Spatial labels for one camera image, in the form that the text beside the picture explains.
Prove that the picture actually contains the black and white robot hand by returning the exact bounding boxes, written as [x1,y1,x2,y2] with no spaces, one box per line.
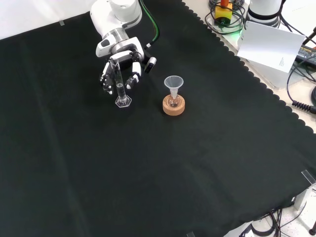
[95,36,158,95]

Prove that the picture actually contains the clear glass graduated cylinder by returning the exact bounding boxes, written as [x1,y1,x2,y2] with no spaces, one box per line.
[109,58,132,109]

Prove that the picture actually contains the clear plastic funnel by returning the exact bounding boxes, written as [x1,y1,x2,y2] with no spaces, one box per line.
[163,76,184,100]

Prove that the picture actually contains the round-bottom glass flask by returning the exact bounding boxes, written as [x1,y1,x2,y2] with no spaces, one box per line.
[166,94,181,108]

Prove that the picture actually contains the yellow stop button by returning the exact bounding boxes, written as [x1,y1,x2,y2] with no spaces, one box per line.
[214,0,234,26]

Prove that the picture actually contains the black bench cloth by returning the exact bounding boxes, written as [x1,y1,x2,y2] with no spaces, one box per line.
[0,0,316,237]

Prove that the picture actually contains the pale board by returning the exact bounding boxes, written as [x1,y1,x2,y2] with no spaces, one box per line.
[237,20,306,74]

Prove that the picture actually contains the gray box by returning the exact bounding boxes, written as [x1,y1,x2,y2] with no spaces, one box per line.
[236,24,295,90]

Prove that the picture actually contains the black power adapter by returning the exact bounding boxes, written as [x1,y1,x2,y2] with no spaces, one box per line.
[295,45,316,63]

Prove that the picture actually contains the green cable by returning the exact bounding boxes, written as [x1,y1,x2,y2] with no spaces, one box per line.
[139,0,161,49]

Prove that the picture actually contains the cork ring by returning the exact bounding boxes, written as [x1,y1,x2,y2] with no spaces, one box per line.
[162,94,186,116]

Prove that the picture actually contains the black cable loops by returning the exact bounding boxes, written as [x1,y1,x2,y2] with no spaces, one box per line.
[204,0,248,36]

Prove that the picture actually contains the black coiled cable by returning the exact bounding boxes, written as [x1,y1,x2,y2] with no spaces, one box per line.
[286,60,316,114]

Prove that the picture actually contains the black floor cables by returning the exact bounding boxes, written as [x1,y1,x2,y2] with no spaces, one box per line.
[237,208,316,237]

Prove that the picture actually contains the white bench bracket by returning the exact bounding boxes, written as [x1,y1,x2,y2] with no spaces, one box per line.
[293,187,316,211]

